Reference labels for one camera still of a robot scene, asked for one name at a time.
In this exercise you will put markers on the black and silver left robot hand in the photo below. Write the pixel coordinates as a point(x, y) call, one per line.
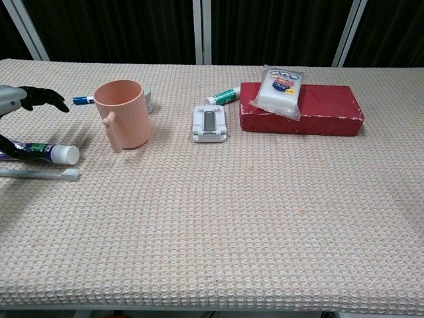
point(39, 94)

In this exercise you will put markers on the purple toothpaste tube white cap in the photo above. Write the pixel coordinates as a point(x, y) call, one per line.
point(63, 154)

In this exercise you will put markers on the grey white toothbrush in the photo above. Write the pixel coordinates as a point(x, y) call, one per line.
point(39, 173)

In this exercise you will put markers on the pink ribbed plastic cup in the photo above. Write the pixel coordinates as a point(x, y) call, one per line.
point(127, 116)

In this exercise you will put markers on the blue white marker pen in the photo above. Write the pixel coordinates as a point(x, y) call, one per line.
point(81, 100)

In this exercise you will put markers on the black curtain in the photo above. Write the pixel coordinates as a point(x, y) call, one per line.
point(116, 30)

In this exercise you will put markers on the grey round tin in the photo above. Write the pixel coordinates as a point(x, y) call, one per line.
point(149, 99)

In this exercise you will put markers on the white folding phone stand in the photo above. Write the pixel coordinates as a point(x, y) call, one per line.
point(209, 130)

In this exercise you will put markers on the green white tube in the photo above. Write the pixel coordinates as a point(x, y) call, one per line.
point(225, 95)

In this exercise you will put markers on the beige waffle tablecloth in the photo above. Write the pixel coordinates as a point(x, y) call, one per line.
point(232, 215)

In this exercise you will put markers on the white sponge in plastic pack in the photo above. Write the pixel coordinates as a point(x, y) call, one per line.
point(278, 96)

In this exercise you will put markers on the red brick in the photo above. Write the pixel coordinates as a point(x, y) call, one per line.
point(328, 112)

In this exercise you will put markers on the white frame post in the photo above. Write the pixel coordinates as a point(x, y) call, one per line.
point(349, 33)
point(202, 33)
point(28, 33)

